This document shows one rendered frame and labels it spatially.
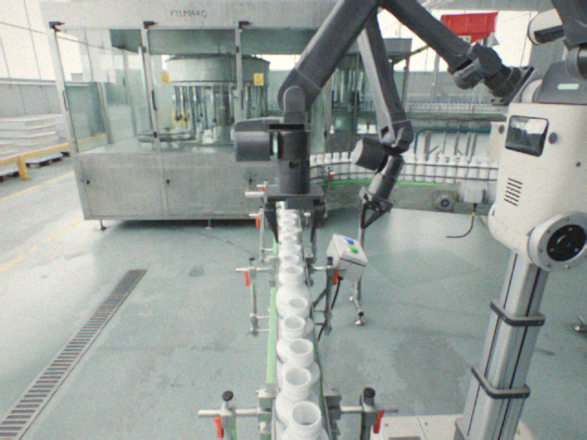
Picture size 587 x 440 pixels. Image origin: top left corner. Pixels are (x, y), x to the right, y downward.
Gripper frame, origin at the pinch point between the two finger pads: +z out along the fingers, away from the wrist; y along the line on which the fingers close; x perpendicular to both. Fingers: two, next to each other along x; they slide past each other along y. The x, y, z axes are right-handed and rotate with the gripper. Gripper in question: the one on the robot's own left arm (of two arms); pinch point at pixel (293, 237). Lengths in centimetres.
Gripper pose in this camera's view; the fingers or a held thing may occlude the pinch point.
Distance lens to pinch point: 66.4
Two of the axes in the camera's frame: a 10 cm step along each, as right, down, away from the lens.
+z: 0.0, 9.4, 3.4
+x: -0.3, -3.4, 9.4
